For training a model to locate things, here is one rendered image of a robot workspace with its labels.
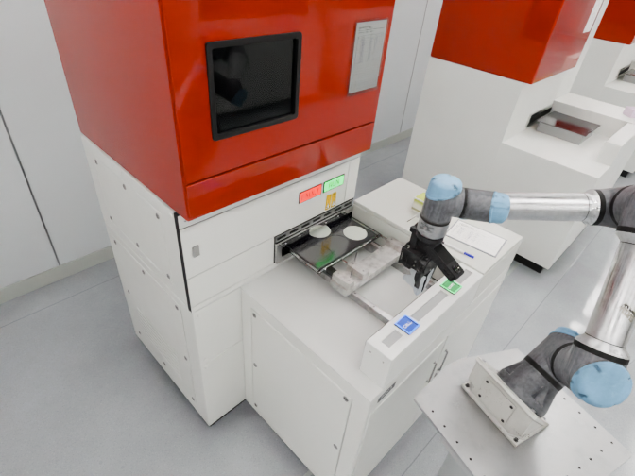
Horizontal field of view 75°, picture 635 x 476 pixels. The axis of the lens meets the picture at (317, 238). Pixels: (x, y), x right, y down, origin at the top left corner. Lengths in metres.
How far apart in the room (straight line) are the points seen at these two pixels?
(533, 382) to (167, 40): 1.22
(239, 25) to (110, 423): 1.83
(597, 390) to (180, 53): 1.20
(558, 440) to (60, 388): 2.13
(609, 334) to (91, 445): 2.01
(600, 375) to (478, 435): 0.37
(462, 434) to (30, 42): 2.42
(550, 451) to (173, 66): 1.37
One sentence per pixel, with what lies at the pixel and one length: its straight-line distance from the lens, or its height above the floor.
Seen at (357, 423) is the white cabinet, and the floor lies 0.67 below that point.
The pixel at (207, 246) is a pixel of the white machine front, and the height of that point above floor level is 1.07.
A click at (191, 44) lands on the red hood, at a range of 1.05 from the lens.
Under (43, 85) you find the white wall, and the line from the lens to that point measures 2.59.
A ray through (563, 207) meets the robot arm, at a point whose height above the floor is 1.38.
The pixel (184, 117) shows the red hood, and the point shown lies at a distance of 1.08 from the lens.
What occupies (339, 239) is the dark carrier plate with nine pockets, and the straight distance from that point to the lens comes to 1.69.
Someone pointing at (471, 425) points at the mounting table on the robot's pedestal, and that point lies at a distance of 1.36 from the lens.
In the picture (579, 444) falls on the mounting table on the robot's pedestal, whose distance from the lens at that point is 1.48.
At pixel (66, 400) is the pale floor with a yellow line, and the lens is 2.45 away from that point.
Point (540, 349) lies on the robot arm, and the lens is 1.33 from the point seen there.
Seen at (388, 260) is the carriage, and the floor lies 0.88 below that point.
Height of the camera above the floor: 1.91
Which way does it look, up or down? 37 degrees down
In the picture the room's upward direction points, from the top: 6 degrees clockwise
